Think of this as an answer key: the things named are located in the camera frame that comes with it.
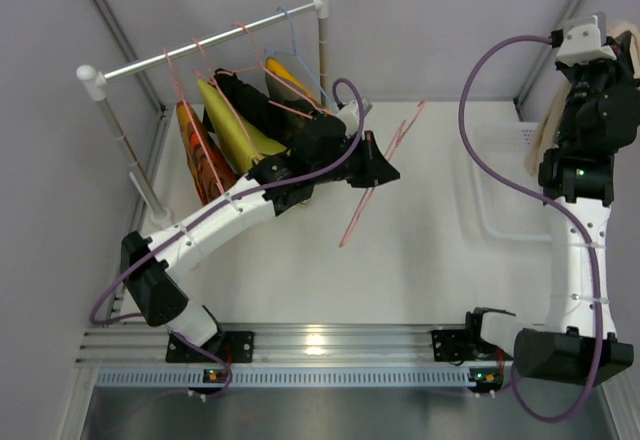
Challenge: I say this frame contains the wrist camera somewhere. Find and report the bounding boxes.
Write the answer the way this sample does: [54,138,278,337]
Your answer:
[552,12,616,67]
[336,100,360,137]

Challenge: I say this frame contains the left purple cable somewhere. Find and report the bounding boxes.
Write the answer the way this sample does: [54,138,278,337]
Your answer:
[88,77,364,401]

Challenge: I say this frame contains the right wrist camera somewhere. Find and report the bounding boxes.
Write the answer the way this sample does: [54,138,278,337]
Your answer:
[552,12,616,67]

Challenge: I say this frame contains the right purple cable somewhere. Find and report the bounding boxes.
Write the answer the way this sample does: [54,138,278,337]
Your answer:
[458,34,607,422]

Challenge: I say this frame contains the aluminium corner frame post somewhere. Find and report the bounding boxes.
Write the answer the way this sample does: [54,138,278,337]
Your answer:
[513,0,607,109]

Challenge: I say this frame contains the white metal clothes rack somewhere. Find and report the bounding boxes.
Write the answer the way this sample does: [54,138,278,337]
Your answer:
[76,0,329,227]

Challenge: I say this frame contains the orange camouflage trousers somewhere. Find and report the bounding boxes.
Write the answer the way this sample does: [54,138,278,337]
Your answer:
[176,101,237,205]

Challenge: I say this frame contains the yellow camouflage trousers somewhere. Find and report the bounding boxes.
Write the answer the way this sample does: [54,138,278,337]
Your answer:
[265,57,330,123]

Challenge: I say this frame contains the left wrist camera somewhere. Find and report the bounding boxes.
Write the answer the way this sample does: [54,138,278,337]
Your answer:
[336,100,360,137]

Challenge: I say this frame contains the pink hanger of beige trousers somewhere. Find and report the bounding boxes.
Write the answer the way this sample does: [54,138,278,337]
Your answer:
[339,100,427,248]

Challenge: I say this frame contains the light blue wire hanger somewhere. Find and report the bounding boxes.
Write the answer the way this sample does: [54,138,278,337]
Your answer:
[263,6,337,113]

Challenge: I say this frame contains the black trousers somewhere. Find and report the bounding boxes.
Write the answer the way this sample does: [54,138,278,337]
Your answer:
[213,68,307,147]

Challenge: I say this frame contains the lime green trousers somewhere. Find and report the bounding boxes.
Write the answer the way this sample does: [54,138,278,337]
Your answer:
[197,79,286,174]

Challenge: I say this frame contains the purple cable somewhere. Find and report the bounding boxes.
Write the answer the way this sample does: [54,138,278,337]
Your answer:
[88,77,364,401]
[458,34,607,422]

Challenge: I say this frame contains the white plastic mesh basket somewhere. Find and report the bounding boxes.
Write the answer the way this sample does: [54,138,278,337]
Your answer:
[468,122,551,243]

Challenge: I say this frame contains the pink hanger of orange trousers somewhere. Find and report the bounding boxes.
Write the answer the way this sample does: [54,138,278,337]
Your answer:
[163,50,225,205]

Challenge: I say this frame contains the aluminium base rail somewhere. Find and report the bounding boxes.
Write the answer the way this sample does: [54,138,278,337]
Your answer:
[74,322,624,389]

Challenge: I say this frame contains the beige trousers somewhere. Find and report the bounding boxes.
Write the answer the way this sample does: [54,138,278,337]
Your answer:
[524,20,639,177]

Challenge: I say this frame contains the left rear frame post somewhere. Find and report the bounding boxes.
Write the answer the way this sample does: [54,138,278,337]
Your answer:
[89,0,166,114]

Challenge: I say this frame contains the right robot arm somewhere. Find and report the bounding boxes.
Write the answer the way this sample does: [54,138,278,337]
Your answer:
[458,26,639,386]

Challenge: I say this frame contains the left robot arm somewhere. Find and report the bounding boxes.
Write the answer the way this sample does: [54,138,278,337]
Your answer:
[121,116,400,347]

